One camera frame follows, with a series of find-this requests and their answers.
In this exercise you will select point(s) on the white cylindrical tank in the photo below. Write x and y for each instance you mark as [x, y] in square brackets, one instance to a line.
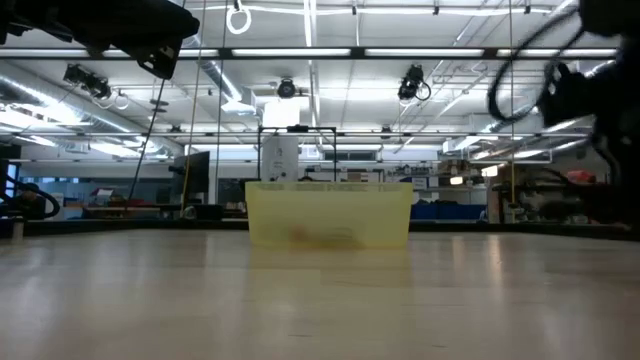
[280, 160]

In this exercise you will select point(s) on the black monitor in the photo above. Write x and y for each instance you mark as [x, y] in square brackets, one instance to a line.
[197, 172]

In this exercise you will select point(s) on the blue storage bins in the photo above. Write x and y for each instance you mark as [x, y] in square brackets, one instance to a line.
[450, 211]

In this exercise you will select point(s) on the black aluminium table frame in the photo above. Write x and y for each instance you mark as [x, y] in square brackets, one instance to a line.
[450, 226]

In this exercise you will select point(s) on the person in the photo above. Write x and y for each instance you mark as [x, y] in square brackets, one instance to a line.
[306, 178]

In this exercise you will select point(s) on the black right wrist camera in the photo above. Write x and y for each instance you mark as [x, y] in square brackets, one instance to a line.
[567, 97]

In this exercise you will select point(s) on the black overhead light bar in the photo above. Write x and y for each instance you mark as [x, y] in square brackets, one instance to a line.
[357, 52]

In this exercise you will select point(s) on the round black overhead camera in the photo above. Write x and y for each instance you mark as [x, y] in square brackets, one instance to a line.
[286, 88]

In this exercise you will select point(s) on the translucent yellow plastic bin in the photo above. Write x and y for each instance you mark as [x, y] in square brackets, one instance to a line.
[327, 210]

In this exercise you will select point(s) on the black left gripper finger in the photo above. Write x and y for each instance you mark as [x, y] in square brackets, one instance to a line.
[189, 24]

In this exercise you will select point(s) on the small white post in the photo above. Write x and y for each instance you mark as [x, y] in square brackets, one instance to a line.
[18, 229]

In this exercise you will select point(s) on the black frame stand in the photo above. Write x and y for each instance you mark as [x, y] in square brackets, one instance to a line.
[300, 128]

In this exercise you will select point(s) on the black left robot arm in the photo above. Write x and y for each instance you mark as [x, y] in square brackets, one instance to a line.
[35, 15]

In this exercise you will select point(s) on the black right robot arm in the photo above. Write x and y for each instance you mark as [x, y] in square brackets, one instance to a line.
[612, 15]

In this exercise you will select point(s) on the shelf with orange boxes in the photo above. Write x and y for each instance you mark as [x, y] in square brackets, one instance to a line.
[550, 200]

